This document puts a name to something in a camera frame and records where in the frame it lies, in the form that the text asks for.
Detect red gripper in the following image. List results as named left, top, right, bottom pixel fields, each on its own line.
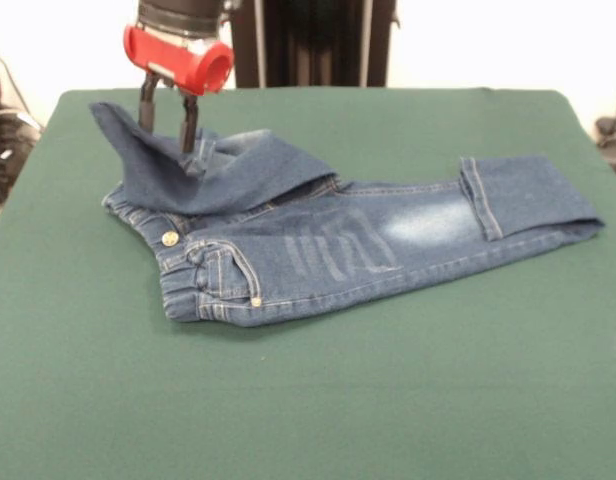
left=122, top=23, right=236, bottom=177

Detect blue denim jeans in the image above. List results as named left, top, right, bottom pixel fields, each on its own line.
left=89, top=101, right=608, bottom=329

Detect black equipment pile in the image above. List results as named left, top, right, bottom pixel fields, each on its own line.
left=0, top=72, right=42, bottom=207

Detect dark green table cloth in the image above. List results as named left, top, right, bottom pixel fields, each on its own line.
left=0, top=88, right=616, bottom=480

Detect black floor device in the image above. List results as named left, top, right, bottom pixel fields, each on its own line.
left=594, top=115, right=616, bottom=189

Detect thin grey cable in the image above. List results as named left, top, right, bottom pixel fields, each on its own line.
left=0, top=42, right=44, bottom=134

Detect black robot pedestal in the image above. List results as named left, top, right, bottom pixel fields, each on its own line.
left=220, top=0, right=402, bottom=90

